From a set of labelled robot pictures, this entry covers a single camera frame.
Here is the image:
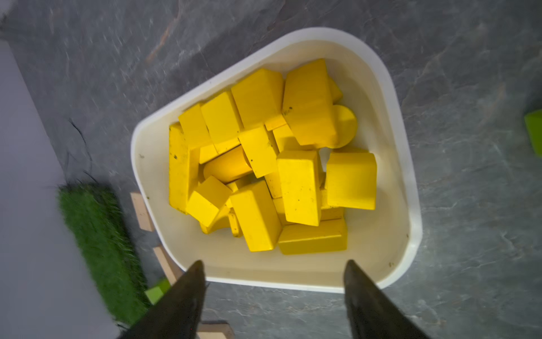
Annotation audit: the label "long yellow block pile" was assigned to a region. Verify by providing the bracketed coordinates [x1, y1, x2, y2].
[278, 218, 348, 255]

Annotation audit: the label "yellow half cylinder block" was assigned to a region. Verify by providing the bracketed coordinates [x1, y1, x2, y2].
[328, 105, 358, 149]

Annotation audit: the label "green artificial grass mat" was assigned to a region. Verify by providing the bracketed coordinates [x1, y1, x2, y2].
[57, 184, 150, 326]

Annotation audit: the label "green arch block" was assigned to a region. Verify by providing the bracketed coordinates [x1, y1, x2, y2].
[524, 110, 542, 158]

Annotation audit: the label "white plastic bin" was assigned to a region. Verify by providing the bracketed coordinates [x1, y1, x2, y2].
[131, 28, 423, 293]

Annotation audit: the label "natural wood long block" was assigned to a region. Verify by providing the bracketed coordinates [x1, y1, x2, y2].
[197, 323, 235, 339]

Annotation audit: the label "natural wood plank block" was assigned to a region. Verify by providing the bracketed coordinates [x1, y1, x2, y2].
[153, 245, 184, 286]

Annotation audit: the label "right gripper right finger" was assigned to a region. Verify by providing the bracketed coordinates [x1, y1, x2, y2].
[343, 260, 428, 338]

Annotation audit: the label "long yellow block diagonal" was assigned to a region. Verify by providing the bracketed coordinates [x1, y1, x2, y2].
[169, 122, 200, 214]

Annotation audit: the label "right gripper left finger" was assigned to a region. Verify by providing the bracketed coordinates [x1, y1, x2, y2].
[120, 260, 207, 338]

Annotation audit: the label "natural wood block upper left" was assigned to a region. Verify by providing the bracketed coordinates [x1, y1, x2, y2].
[130, 192, 155, 232]

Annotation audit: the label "green wedge block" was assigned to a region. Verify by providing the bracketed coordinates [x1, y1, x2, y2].
[145, 278, 171, 305]

